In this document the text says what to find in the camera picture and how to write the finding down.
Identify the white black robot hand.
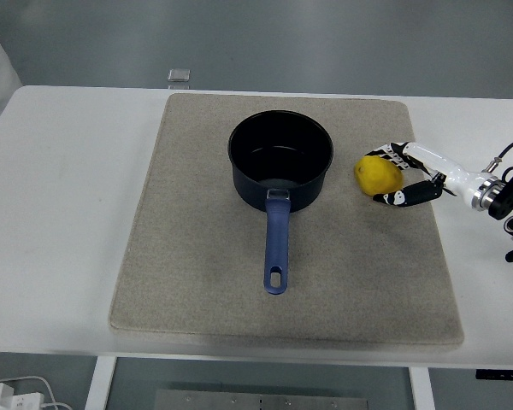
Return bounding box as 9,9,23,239
363,141,483,209

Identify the yellow potato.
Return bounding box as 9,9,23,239
353,155,405,197

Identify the beige felt mat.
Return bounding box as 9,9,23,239
109,92,466,352

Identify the black table control panel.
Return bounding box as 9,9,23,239
475,369,513,381

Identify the white table leg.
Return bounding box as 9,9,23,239
84,354,118,410
409,366,437,410

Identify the grey metal plate with screws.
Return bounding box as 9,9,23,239
152,388,371,410

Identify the white power strip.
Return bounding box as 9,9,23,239
0,382,44,410

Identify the blue pot with handle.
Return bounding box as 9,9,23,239
227,109,335,296

